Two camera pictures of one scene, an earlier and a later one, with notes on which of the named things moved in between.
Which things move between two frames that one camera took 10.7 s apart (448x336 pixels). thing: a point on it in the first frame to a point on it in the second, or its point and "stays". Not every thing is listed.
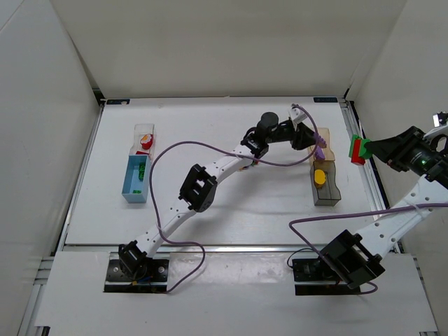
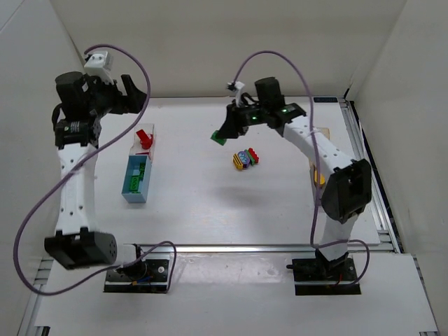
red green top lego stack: (358, 152) to (220, 141)
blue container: (137, 178) stays
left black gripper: (298, 134) to (119, 99)
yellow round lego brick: (320, 176) stays
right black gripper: (397, 152) to (236, 117)
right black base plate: (311, 277) stays
